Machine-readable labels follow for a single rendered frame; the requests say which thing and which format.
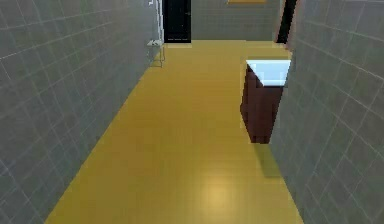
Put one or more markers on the brown cabinet with white sink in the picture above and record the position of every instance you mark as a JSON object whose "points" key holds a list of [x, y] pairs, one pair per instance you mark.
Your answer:
{"points": [[261, 110]]}

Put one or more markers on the black room door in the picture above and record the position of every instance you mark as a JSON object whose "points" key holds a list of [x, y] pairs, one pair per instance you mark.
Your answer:
{"points": [[177, 20]]}

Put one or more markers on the yellow framed wall picture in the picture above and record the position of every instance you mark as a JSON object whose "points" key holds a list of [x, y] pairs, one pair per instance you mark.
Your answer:
{"points": [[246, 1]]}

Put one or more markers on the black door with brown frame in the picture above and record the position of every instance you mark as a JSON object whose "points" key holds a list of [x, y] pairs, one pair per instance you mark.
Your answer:
{"points": [[286, 21]]}

